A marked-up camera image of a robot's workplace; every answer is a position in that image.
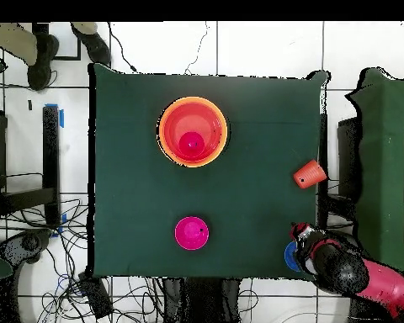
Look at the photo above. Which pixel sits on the orange cup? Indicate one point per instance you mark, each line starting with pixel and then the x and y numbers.
pixel 309 175

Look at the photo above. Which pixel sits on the red cup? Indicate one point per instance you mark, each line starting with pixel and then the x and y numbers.
pixel 192 144

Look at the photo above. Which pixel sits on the orange-red shallow bowl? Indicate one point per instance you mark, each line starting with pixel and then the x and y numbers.
pixel 202 117

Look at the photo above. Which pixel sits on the large orange bowl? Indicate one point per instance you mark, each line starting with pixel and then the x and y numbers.
pixel 161 141

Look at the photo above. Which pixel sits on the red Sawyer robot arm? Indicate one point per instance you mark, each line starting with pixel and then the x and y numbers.
pixel 343 269

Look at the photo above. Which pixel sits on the small dark blue bowl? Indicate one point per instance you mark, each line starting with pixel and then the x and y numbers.
pixel 289 257

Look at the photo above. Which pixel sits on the small crimson bowl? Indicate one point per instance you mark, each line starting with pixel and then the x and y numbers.
pixel 192 232

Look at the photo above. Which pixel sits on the dark green table cloth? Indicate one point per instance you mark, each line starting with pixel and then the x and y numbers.
pixel 138 185

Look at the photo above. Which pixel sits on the black power brick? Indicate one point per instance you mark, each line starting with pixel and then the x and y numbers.
pixel 96 296

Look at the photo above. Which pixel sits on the blue tape strip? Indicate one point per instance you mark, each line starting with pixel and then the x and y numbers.
pixel 61 117

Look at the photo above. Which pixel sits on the black office chair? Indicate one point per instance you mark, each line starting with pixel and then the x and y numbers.
pixel 30 242

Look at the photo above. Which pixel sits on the person's foot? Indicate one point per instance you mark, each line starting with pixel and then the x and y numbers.
pixel 42 64
pixel 96 47

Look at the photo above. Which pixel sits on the black square tape outline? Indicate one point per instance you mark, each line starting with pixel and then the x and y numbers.
pixel 67 58

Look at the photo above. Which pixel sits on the person's leg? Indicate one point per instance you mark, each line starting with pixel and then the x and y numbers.
pixel 13 40

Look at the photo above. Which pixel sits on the black metal frame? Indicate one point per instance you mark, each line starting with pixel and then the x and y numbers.
pixel 51 151
pixel 348 151

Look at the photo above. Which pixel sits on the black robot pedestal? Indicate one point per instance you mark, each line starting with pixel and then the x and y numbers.
pixel 202 299

